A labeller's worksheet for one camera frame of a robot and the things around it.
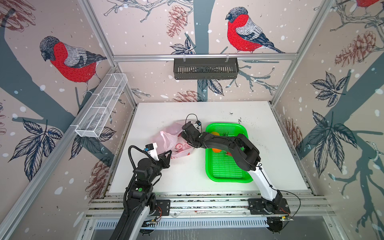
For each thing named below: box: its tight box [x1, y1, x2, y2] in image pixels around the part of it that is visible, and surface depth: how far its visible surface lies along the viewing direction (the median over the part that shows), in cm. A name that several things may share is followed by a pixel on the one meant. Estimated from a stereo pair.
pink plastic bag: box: [150, 120, 195, 159], surface depth 83 cm
